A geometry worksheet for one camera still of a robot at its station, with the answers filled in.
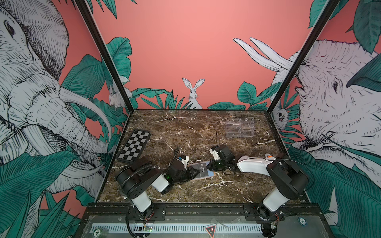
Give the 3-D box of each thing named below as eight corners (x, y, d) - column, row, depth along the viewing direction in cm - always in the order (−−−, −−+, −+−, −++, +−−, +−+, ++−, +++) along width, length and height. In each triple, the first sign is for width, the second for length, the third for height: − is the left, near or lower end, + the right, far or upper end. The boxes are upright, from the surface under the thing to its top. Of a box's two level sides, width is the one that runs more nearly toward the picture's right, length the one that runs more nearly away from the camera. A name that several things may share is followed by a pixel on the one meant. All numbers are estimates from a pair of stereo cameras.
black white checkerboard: (119, 160, 94) (117, 157, 91) (135, 132, 109) (133, 129, 106) (137, 163, 93) (135, 160, 90) (150, 135, 107) (149, 131, 104)
